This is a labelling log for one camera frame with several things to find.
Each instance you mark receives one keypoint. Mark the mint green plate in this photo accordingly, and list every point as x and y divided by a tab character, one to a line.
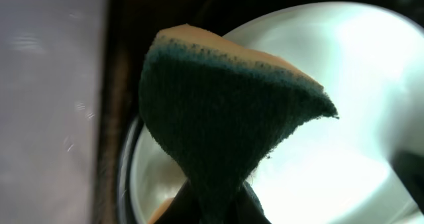
369	61

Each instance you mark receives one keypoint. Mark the black rectangular sponge tray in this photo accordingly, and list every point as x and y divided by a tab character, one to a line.
51	74

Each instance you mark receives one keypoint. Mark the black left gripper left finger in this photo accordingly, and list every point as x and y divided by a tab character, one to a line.
185	208

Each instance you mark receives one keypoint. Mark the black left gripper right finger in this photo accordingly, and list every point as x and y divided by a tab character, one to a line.
246	207

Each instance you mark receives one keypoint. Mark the green yellow sponge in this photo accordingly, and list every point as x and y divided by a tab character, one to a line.
218	108

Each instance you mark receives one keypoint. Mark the round black tray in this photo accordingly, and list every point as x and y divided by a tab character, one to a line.
131	27

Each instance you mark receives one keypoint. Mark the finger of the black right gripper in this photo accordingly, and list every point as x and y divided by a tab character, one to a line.
409	168

